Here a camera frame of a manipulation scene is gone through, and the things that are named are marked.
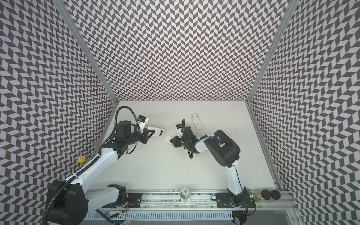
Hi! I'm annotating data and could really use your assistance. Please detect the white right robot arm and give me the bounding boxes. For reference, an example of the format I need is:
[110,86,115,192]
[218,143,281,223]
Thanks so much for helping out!
[170,124,248,208]

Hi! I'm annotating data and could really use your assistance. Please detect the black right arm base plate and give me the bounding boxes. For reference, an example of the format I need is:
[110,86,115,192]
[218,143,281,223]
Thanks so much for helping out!
[215,192,256,209]

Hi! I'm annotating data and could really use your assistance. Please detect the white TCL remote control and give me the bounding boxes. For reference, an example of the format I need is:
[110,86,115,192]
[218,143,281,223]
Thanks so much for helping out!
[147,126,164,137]

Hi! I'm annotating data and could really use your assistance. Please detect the aluminium front rail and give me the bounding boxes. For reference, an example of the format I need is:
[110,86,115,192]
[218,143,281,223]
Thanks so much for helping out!
[84,191,296,212]

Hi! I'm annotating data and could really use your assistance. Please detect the green bottle yellow cap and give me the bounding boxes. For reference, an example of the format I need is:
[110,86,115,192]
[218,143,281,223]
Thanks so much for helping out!
[77,156,88,167]

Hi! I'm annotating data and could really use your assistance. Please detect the white remote green buttons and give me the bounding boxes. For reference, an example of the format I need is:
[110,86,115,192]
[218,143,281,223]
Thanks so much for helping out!
[191,113,203,130]

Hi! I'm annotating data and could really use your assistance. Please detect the clear jar black lid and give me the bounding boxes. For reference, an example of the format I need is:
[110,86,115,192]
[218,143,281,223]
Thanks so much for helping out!
[252,189,272,202]

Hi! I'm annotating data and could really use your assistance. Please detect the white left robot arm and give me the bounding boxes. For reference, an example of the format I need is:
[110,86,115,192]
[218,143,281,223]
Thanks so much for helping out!
[41,121,155,225]

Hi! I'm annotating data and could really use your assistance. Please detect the aluminium corner post left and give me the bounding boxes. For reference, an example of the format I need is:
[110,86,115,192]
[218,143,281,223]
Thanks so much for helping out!
[52,0,119,103]

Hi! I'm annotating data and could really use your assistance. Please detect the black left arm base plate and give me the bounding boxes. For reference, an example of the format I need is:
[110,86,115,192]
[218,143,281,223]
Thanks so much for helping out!
[102,193,143,209]

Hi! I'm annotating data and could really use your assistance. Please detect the aluminium corner post right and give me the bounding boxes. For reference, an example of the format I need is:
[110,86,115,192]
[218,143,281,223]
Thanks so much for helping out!
[246,0,300,105]

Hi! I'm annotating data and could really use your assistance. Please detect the black corrugated right cable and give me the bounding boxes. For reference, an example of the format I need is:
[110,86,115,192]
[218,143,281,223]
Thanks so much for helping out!
[181,118,209,160]

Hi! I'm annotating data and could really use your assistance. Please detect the black corrugated left cable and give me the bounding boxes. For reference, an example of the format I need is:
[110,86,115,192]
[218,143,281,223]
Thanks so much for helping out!
[113,105,140,133]

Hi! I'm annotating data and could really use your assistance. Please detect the black corrugated cable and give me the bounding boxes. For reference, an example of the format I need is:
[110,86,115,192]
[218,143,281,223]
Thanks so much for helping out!
[113,105,140,133]
[181,118,209,160]

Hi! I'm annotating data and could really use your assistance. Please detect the aluminium corner post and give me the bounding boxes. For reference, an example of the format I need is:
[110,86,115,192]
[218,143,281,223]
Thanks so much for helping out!
[52,0,119,103]
[246,0,300,105]

